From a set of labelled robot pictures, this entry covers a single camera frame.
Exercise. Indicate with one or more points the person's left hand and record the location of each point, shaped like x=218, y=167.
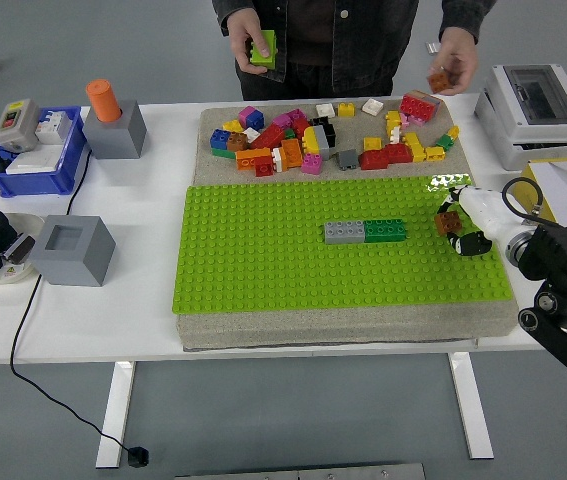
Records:
x=463, y=50

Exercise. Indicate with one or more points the person's right hand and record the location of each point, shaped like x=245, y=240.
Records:
x=240, y=35

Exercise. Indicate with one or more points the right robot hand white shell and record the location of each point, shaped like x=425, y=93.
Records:
x=483, y=212

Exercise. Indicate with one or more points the lime green toy brick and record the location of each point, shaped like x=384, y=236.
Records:
x=269, y=37

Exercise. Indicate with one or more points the brown toy brick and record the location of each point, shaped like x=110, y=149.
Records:
x=448, y=222
x=237, y=141
x=438, y=81

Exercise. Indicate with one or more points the person's left forearm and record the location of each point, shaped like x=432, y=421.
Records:
x=465, y=15

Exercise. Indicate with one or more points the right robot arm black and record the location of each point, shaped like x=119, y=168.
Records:
x=558, y=250

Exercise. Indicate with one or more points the person's right forearm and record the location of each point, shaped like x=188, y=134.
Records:
x=230, y=12

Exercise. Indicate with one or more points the metal floor plate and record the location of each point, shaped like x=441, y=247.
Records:
x=431, y=47

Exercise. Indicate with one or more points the large red toy brick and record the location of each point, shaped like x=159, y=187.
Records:
x=415, y=106

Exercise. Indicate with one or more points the magenta toy brick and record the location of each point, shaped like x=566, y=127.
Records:
x=295, y=115
x=283, y=120
x=248, y=115

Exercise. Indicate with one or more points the pink toy brick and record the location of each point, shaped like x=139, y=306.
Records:
x=415, y=120
x=312, y=163

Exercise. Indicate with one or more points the blue toy brick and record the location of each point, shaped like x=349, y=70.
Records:
x=221, y=138
x=257, y=122

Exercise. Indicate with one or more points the white toy brick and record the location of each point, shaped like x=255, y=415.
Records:
x=373, y=106
x=251, y=134
x=325, y=109
x=278, y=159

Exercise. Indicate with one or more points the dark green toy brick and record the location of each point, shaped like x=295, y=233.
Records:
x=383, y=231

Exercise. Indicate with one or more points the long red toy brick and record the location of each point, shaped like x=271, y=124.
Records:
x=267, y=136

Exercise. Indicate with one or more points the small green toy brick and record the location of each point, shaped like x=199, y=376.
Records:
x=289, y=134

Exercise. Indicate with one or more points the flat green toy brick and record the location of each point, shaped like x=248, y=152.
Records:
x=223, y=152

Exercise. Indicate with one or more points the curved red toy brick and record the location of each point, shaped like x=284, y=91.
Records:
x=374, y=159

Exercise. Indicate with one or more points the long orange toy brick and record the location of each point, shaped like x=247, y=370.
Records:
x=253, y=159

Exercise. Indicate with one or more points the curved yellow toy brick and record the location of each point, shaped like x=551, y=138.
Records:
x=310, y=139

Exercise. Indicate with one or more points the black toy brick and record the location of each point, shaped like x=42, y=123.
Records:
x=329, y=129

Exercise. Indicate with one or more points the small red toy brick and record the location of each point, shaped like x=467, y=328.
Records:
x=264, y=169

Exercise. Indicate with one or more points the dark grey toy brick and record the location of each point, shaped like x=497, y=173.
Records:
x=348, y=159

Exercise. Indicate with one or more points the green studded baseplate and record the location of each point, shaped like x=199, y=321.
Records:
x=263, y=260

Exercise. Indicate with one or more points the long grey metal plate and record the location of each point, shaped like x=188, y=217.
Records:
x=303, y=472

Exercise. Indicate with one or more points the yellow white carton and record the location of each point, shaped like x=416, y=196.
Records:
x=563, y=190

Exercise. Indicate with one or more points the person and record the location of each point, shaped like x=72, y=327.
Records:
x=333, y=40

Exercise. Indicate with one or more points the orange cylinder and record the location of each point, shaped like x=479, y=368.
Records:
x=103, y=102

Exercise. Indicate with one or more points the grey block holding cylinder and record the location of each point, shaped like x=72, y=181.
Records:
x=118, y=137

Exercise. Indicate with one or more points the white table leg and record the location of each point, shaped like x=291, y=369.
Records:
x=470, y=405
x=115, y=415

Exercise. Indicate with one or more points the grey-brown foam mat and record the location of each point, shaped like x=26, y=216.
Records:
x=313, y=327

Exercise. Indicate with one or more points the white circuit breaker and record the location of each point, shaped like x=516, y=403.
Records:
x=53, y=130

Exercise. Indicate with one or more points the blue plastic bin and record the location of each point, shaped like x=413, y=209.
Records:
x=33, y=185

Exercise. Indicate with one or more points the white dish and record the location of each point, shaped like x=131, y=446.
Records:
x=25, y=222

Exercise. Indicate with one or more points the grey cube with square hole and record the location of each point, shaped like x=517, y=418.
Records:
x=73, y=267

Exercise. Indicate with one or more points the small dark box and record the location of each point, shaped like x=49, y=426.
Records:
x=22, y=248

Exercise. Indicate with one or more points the white electrical enclosure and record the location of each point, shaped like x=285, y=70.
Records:
x=513, y=150

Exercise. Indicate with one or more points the white flat switch panel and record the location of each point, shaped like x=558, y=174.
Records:
x=33, y=162

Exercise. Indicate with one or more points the grey switch box red button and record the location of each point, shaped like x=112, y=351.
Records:
x=15, y=132

